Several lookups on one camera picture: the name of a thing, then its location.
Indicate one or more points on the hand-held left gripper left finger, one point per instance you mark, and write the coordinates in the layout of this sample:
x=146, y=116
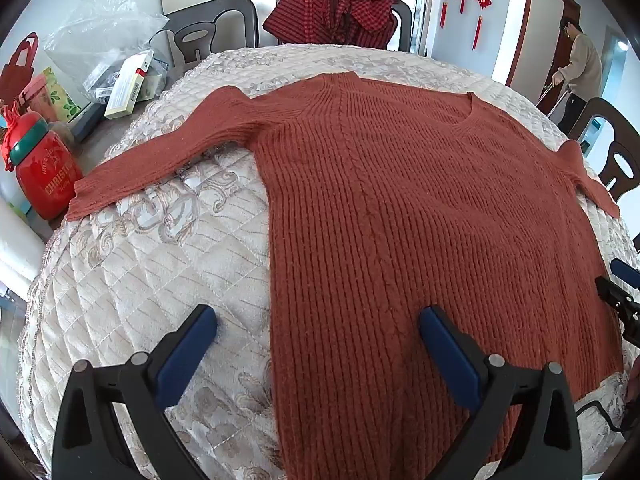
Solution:
x=187, y=355

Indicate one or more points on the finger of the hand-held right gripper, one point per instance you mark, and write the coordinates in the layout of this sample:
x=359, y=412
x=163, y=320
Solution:
x=612, y=292
x=627, y=272

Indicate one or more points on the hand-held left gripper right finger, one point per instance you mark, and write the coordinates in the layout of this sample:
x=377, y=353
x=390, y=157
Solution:
x=450, y=360

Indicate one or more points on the rust red knit sweater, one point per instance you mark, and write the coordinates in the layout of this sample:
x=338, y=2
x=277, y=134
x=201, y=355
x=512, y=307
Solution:
x=400, y=210

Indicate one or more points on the cream quilted table cover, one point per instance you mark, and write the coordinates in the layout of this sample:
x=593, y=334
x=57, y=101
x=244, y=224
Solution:
x=150, y=270

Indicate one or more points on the dark wooden chair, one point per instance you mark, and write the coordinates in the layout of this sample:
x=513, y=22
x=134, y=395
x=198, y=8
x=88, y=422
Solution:
x=235, y=15
x=607, y=110
x=402, y=20

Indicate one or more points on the red bottle with green lid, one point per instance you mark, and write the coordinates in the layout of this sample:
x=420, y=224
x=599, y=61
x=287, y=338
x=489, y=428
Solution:
x=47, y=175

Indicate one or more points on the dark grey box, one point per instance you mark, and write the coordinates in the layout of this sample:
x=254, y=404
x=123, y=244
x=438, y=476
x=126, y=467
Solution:
x=87, y=120

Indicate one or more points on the brown wooden door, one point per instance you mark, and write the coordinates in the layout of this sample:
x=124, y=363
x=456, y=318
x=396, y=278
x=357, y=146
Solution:
x=520, y=35

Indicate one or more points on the white carton with red stripe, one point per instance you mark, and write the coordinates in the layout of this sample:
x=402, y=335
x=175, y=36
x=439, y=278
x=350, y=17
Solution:
x=125, y=90

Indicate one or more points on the green floral box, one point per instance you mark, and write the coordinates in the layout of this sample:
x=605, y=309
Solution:
x=55, y=92

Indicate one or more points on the red gift bag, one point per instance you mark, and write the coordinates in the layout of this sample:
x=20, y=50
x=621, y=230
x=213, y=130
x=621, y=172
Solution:
x=15, y=75

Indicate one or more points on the clear plastic bag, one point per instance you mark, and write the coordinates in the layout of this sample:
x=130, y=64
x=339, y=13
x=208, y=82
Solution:
x=100, y=30

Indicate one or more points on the red plaid garment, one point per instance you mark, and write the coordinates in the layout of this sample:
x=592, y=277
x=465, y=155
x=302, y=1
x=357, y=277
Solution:
x=325, y=15

